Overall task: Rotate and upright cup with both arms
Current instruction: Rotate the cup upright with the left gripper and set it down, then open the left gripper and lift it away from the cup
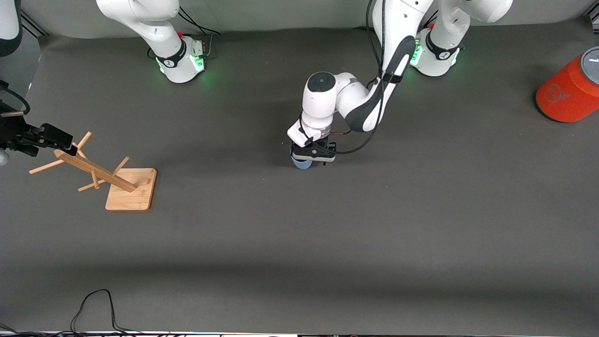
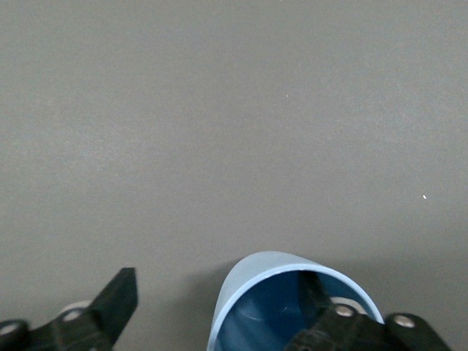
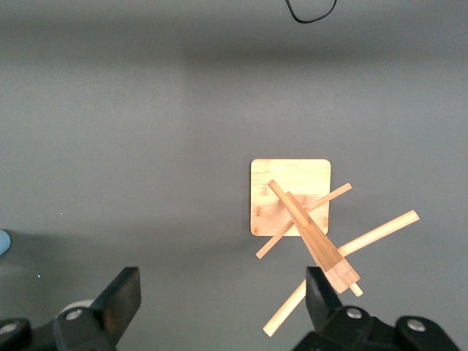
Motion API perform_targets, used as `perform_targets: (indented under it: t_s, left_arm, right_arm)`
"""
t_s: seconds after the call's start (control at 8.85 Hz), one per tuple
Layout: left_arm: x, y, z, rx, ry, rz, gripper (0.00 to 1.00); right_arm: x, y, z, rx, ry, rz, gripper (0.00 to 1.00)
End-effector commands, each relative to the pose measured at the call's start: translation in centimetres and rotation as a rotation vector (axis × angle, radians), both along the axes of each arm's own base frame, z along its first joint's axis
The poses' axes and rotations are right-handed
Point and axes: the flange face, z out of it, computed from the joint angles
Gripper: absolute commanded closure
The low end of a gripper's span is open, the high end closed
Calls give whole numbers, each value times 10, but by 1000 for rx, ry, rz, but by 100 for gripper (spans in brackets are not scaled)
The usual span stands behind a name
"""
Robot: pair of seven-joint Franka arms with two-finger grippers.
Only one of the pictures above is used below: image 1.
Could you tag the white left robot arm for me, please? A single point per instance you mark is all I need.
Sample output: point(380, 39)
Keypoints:
point(323, 103)

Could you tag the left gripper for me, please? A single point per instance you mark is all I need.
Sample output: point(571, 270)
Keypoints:
point(323, 142)

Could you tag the wooden cup rack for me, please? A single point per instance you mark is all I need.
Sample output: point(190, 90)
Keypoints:
point(133, 192)

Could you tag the light blue cup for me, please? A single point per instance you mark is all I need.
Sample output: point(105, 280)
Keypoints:
point(302, 164)

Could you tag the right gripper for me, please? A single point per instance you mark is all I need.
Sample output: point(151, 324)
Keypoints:
point(18, 134)

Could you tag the orange cylindrical can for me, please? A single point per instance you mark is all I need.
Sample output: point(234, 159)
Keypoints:
point(568, 93)

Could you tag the dark metal frame rail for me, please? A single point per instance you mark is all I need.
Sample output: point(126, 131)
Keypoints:
point(35, 27)

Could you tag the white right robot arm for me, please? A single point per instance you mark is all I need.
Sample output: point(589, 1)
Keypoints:
point(154, 28)

